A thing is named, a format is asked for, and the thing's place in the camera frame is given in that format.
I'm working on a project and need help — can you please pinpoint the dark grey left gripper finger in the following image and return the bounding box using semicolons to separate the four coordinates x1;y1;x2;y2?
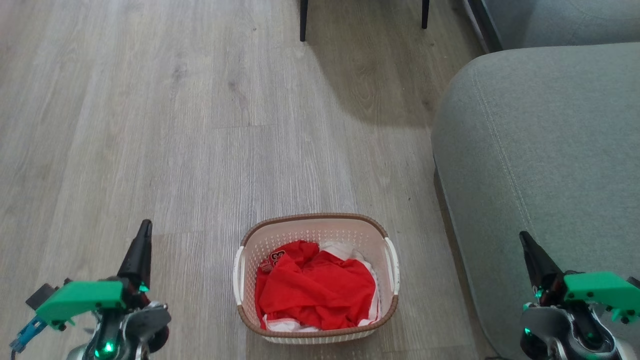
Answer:
117;219;153;297

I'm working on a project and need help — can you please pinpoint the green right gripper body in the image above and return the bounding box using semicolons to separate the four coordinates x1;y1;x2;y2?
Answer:
563;271;640;325

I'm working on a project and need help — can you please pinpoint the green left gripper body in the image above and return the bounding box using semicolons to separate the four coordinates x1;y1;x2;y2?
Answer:
35;279;127;332

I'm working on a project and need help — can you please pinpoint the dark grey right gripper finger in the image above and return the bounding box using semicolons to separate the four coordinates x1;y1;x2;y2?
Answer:
519;230;567;302

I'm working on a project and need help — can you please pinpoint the white brown-rimmed laundry basket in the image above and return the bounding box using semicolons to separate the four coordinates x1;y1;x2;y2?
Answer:
232;213;401;345

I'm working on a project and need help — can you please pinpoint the grey fabric sofa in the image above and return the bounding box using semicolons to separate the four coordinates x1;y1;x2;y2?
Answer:
431;42;640;360

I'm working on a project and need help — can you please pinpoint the red jersey garment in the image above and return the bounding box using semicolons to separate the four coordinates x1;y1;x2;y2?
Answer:
254;240;377;332

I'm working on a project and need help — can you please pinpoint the grey sofa cushion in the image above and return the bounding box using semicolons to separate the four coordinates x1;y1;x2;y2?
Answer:
482;0;640;51

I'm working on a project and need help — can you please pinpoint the blue left cable connector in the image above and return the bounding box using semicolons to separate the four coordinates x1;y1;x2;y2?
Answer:
9;316;49;354

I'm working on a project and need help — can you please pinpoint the dark sofa frame strip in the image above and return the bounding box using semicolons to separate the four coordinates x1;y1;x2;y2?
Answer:
462;0;503;54

